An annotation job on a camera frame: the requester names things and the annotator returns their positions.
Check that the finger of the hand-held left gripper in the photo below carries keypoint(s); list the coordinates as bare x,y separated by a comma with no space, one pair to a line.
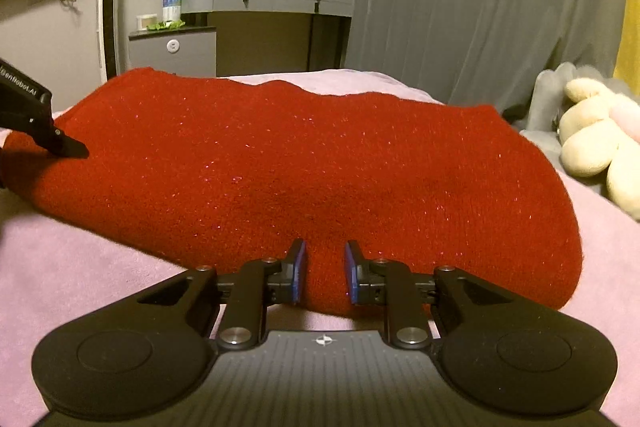
65,142

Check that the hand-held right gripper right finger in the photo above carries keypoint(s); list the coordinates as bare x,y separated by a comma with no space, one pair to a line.
352,274

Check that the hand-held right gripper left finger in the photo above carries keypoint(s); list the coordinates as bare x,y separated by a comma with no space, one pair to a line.
299,272

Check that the red knit cardigan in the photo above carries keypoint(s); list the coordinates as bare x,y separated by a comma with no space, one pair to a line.
310,177

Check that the white tall standing panel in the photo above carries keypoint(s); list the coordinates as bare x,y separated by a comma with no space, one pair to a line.
107,12

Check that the grey nightstand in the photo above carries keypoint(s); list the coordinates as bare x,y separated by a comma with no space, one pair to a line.
170,52

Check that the small white container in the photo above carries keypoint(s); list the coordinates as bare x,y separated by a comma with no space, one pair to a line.
146,22

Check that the green leafy decoration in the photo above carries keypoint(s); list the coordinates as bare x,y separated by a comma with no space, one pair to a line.
167,26

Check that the blue and white box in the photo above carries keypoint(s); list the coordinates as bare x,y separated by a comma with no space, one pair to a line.
171,6

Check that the grey dressing table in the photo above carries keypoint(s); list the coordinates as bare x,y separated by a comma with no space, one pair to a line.
265,22

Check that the grey plush cushion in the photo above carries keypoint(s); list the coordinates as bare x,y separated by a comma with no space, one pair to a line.
545,102

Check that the cream flower plush pillow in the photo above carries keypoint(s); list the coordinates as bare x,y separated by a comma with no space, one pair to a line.
595,142

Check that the grey curtain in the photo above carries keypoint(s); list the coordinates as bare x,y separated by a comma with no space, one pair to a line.
475,2

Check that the yellow cloth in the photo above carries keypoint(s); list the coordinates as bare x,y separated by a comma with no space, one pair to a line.
624,22

